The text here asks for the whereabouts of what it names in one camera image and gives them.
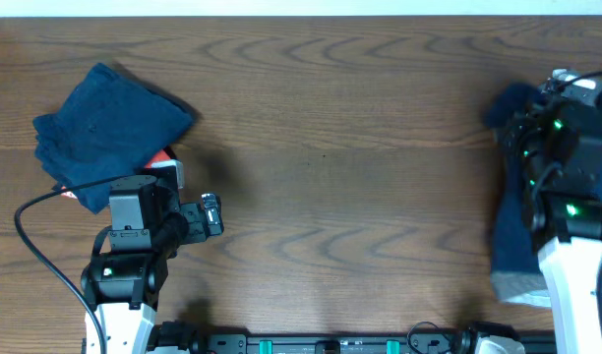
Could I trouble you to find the navy blue shorts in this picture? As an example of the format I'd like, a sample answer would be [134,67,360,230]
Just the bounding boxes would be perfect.
[484,71,602,273]

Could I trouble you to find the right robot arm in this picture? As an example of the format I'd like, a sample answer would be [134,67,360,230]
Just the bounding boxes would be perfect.
[500,98,602,353]

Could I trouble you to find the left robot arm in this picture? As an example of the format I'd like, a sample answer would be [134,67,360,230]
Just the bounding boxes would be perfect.
[81,166,224,353]

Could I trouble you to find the folded red black garment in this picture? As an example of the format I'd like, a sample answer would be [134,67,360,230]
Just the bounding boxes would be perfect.
[53,147,178,200]

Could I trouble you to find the folded navy shorts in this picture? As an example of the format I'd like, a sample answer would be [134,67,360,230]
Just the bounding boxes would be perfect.
[32,63,197,213]

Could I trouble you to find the grey shorts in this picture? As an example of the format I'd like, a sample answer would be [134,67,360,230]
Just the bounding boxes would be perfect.
[490,270,551,308]

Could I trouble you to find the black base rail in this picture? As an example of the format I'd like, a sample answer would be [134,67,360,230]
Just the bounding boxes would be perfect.
[145,322,557,354]

